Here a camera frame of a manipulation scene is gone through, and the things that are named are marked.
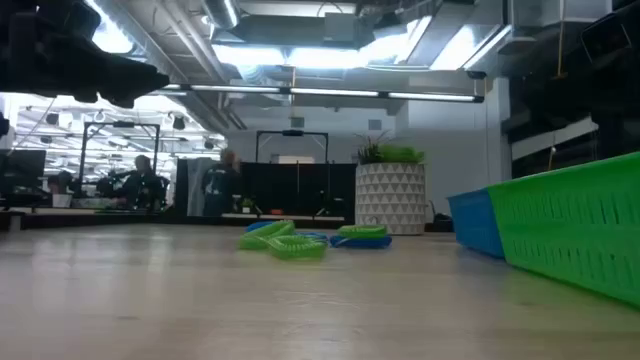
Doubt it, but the black frame clamp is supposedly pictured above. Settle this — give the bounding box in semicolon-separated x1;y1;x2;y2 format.
428;199;454;233

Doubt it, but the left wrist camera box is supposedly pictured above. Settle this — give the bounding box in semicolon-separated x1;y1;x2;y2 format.
63;0;102;42

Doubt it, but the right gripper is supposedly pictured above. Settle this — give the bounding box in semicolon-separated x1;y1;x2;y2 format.
520;47;640;126

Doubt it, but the person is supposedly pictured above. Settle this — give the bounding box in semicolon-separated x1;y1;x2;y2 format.
201;148;242;217
117;154;169;211

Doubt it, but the green slotted plastic basket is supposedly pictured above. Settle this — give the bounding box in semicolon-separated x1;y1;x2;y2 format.
487;151;640;307

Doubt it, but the black metal stand frame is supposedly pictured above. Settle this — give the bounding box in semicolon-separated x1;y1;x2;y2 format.
78;120;162;201
255;129;330;166

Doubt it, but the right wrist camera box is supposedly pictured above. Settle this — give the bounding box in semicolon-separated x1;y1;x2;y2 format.
579;10;634;65

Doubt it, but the succulent in patterned white pot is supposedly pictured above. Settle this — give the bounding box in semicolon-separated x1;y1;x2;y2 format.
353;130;428;237

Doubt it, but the black aluminium rig frame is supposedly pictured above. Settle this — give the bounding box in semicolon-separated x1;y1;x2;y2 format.
0;209;357;232

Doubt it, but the blue slotted plastic basket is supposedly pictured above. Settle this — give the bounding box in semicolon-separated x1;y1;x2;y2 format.
446;187;506;260

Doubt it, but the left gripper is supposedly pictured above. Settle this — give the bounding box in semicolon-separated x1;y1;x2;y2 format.
0;0;171;109

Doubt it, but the long LED tube light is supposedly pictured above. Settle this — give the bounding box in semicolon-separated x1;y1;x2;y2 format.
162;83;485;104

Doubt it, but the grey partition panel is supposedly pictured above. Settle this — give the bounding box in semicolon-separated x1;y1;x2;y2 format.
186;157;217;217

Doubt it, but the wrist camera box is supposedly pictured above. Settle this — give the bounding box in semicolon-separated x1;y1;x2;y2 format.
579;10;634;65
63;0;102;42

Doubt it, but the round silver air duct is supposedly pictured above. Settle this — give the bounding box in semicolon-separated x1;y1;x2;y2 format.
202;0;241;30

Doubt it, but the black computer monitor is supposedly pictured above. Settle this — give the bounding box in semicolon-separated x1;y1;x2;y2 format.
0;148;47;197

